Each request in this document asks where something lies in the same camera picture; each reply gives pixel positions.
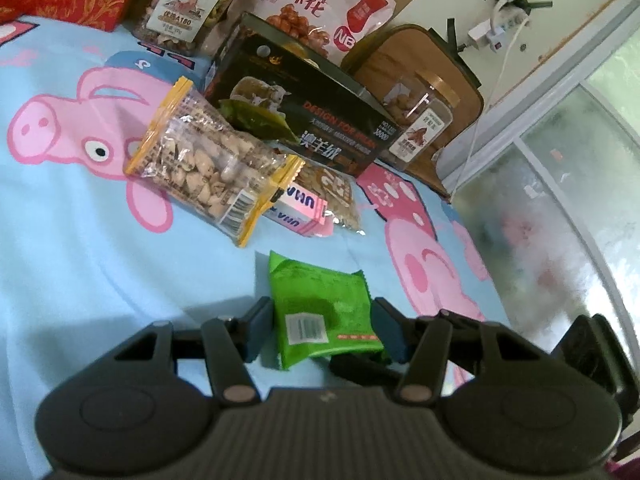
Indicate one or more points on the clear nut jar white label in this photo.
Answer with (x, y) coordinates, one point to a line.
(190, 5)

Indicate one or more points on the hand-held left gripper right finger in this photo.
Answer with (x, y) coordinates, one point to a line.
(392, 332)

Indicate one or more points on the clear seed packet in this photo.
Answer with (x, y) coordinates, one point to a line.
(336, 190)

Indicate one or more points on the white power strip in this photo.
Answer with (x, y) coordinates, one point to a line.
(495, 30)

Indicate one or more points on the black box with sheep print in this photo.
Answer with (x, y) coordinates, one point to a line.
(325, 120)

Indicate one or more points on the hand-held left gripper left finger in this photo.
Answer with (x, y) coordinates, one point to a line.
(259, 330)

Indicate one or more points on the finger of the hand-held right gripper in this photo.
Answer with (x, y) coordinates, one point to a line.
(360, 367)

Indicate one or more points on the brown cushion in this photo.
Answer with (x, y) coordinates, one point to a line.
(390, 55)

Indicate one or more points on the pig-printed blue bedsheet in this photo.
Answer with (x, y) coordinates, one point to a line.
(75, 260)

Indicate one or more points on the bright green snack packet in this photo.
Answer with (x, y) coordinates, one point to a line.
(320, 290)

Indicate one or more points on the clear nut packet yellow edges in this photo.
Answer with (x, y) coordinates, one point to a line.
(200, 160)

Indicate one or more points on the frosted glass door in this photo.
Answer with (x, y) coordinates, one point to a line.
(550, 210)

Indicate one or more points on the small pink snack box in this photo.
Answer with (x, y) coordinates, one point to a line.
(300, 212)

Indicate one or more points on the clear jar golden lid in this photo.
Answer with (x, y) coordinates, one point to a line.
(420, 125)

